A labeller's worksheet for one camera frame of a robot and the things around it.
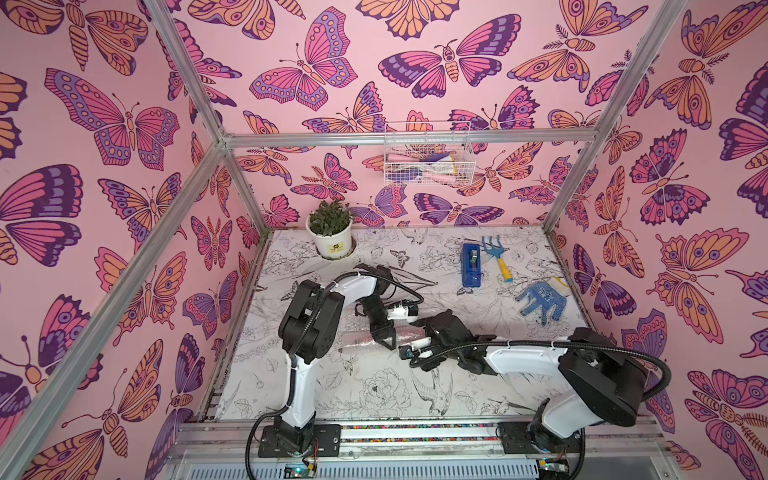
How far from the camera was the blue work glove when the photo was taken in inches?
38.7

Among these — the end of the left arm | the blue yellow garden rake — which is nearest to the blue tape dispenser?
the blue yellow garden rake

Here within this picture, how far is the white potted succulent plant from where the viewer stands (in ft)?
3.33

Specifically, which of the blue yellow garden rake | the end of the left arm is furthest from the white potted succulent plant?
the blue yellow garden rake

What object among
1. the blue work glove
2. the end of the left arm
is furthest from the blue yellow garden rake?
the end of the left arm

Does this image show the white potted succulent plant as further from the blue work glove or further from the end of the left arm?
the blue work glove

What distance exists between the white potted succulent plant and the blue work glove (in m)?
0.64

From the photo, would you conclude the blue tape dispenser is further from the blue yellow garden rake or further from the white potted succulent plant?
the white potted succulent plant

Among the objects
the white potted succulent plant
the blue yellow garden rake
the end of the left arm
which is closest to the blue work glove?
the blue yellow garden rake

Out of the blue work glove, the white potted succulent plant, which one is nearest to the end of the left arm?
→ the white potted succulent plant

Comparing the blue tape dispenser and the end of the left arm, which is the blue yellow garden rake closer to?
the blue tape dispenser

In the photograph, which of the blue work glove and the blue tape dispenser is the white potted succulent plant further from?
the blue work glove

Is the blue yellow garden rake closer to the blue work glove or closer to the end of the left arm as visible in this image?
the blue work glove

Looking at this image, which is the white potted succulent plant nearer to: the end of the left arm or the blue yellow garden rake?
the end of the left arm

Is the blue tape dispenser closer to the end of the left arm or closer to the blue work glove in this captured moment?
the blue work glove
